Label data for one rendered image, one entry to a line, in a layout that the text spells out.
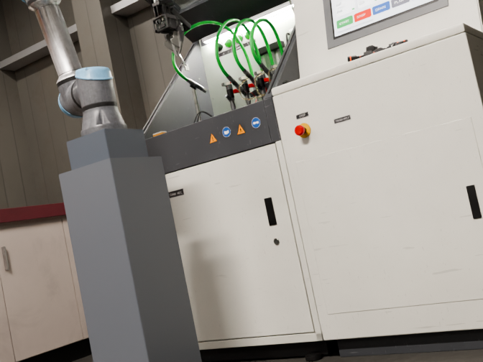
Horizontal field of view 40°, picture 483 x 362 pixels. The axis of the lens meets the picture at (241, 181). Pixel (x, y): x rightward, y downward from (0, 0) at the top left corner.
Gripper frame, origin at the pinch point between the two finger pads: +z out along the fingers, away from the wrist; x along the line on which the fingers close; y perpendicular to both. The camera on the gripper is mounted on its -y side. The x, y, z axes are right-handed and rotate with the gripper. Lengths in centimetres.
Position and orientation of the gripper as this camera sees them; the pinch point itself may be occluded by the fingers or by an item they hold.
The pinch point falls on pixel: (178, 52)
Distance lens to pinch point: 260.2
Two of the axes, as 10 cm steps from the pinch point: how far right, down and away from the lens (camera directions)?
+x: 7.8, -2.3, -5.8
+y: -5.9, 0.6, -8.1
